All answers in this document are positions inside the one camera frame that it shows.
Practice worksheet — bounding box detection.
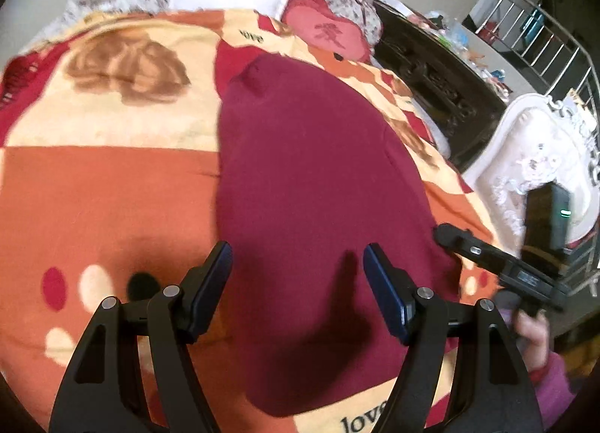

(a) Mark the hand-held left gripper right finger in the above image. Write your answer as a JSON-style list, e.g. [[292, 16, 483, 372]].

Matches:
[[363, 243, 545, 433]]

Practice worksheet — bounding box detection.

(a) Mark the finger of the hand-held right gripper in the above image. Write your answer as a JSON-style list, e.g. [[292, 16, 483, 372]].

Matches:
[[433, 223, 514, 280]]

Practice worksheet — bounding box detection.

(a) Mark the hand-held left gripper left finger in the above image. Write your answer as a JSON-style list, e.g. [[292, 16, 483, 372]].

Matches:
[[49, 241, 234, 433]]

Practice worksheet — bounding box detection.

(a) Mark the maroon shirt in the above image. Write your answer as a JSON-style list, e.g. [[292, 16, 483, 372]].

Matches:
[[216, 55, 462, 419]]

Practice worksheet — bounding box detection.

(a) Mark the person's right forearm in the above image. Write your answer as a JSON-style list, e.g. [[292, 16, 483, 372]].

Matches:
[[525, 353, 578, 433]]

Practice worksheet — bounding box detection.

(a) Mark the person's right hand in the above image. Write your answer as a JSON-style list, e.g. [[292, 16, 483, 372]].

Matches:
[[513, 310, 553, 369]]

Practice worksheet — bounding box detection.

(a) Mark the white ornate chair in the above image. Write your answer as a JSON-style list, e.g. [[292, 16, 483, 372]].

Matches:
[[462, 93, 600, 274]]

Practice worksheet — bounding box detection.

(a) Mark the printed blanket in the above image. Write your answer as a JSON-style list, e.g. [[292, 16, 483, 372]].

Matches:
[[0, 8, 502, 433]]

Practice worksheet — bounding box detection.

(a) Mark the dark carved wooden dresser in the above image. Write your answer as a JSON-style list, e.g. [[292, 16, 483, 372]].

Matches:
[[372, 0, 509, 171]]

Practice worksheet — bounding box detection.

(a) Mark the metal railing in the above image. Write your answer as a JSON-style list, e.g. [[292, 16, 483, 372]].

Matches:
[[487, 0, 600, 110]]

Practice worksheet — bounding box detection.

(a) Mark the clutter of small things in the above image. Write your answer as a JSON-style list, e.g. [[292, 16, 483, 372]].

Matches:
[[403, 11, 512, 96]]

